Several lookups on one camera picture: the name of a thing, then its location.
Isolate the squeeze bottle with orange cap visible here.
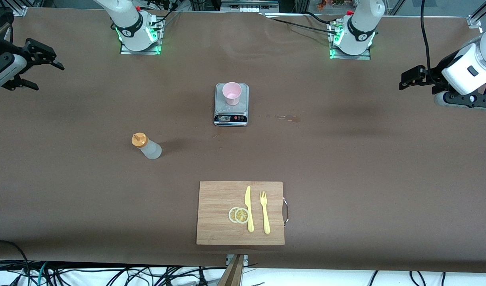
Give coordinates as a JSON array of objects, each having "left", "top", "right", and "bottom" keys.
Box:
[{"left": 131, "top": 133, "right": 162, "bottom": 160}]

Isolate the pink plastic cup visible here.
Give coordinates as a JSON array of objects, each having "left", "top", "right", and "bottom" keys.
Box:
[{"left": 222, "top": 82, "right": 242, "bottom": 106}]

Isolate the white power strip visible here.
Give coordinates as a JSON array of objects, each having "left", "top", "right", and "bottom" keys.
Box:
[{"left": 221, "top": 0, "right": 280, "bottom": 14}]

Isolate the silver digital kitchen scale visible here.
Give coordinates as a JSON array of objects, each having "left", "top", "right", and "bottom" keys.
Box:
[{"left": 214, "top": 83, "right": 249, "bottom": 127}]

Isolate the yellow plastic fork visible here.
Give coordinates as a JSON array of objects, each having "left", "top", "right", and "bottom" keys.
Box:
[{"left": 260, "top": 191, "right": 271, "bottom": 234}]

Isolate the yellow plastic knife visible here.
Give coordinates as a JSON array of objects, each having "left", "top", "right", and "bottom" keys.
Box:
[{"left": 245, "top": 186, "right": 255, "bottom": 233}]

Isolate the wooden cutting board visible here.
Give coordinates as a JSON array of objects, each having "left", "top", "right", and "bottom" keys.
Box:
[{"left": 196, "top": 181, "right": 289, "bottom": 245}]

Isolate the wooden beam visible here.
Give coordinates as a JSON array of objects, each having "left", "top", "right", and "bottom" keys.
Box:
[{"left": 217, "top": 254, "right": 245, "bottom": 286}]

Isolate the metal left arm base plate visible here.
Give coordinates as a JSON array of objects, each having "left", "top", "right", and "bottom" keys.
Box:
[{"left": 329, "top": 21, "right": 371, "bottom": 60}]

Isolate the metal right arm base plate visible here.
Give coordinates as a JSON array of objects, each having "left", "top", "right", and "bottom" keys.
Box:
[{"left": 120, "top": 15, "right": 163, "bottom": 55}]

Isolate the black cable to arm base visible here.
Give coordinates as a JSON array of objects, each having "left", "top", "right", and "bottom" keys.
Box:
[
  {"left": 266, "top": 11, "right": 336, "bottom": 35},
  {"left": 151, "top": 0, "right": 181, "bottom": 29}
]

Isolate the teal floor cable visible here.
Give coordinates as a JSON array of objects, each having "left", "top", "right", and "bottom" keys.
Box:
[{"left": 36, "top": 261, "right": 49, "bottom": 286}]

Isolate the small metal bracket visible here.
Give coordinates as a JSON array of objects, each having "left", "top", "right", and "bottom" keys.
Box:
[{"left": 226, "top": 254, "right": 249, "bottom": 267}]

